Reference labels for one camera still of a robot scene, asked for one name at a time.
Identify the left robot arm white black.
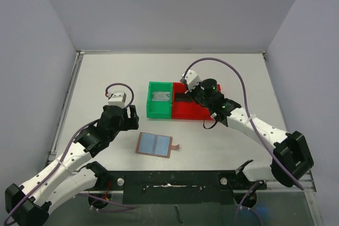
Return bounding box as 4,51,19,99
4,105,139,225

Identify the aluminium left rail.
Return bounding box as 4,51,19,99
46,50,84,165

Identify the aluminium front rail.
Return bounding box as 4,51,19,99
86,165,316,192

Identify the red plastic middle bin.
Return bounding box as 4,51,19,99
172,83,209,120

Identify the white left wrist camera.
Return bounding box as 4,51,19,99
108,91,126,109

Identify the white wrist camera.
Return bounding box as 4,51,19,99
180,69,201,92
108,91,126,109

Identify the silver grey card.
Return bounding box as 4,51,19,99
151,91,171,102

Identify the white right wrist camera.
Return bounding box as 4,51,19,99
180,69,201,92

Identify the red plastic bin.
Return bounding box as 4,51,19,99
172,83,209,120
206,84,221,119

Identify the green plastic bin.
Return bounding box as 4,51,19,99
146,82,173,119

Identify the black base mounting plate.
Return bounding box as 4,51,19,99
88,170,254,205

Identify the black card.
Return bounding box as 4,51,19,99
174,93,192,103

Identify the red plastic right bin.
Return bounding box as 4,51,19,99
206,84,221,119

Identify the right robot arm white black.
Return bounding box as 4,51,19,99
181,75,314,188

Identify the brown leather card holder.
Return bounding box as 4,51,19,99
136,132,181,158

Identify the aluminium rail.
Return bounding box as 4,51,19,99
86,165,316,192
46,50,84,165

